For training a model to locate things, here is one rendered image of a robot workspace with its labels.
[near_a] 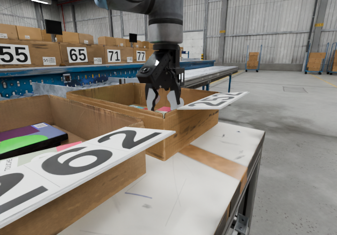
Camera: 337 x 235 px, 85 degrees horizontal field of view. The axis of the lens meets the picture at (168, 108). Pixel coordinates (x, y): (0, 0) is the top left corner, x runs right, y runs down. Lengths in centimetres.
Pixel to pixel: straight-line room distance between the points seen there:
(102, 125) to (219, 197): 26
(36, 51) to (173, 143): 122
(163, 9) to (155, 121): 27
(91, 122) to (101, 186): 19
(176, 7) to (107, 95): 39
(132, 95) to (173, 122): 45
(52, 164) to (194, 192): 20
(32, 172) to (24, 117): 43
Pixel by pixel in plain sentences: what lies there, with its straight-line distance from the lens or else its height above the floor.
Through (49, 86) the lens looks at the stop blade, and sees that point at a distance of 120.
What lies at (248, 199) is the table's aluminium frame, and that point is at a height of 54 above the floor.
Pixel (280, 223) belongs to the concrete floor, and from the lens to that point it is 145.
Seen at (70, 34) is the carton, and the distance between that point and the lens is 711.
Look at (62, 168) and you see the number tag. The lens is 19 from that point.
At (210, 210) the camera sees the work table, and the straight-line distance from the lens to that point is 29.
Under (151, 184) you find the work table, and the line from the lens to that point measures 33.
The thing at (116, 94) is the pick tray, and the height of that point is 81.
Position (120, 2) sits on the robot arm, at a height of 106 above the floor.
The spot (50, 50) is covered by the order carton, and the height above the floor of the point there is 100.
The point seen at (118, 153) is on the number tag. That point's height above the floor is 87.
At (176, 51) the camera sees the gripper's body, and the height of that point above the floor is 97.
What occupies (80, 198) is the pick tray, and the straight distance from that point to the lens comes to 28.
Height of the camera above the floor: 95
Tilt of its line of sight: 16 degrees down
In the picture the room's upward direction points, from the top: straight up
